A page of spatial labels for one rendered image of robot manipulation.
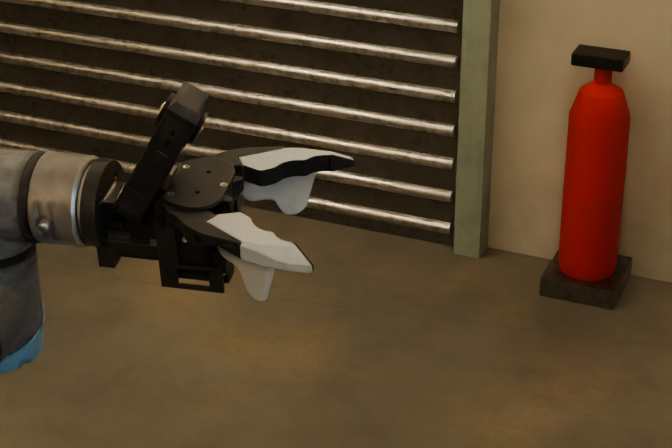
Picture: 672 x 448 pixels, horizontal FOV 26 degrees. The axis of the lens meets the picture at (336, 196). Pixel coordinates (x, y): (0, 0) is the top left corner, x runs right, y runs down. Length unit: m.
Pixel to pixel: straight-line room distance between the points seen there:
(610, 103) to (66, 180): 2.29
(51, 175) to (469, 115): 2.43
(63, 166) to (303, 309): 2.31
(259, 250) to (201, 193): 0.08
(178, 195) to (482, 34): 2.36
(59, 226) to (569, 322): 2.37
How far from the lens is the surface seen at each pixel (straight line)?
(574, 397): 3.17
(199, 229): 1.10
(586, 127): 3.35
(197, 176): 1.15
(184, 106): 1.09
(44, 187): 1.17
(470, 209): 3.63
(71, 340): 3.38
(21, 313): 1.23
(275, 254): 1.07
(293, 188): 1.20
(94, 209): 1.15
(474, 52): 3.47
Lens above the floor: 1.73
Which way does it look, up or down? 26 degrees down
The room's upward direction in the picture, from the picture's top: straight up
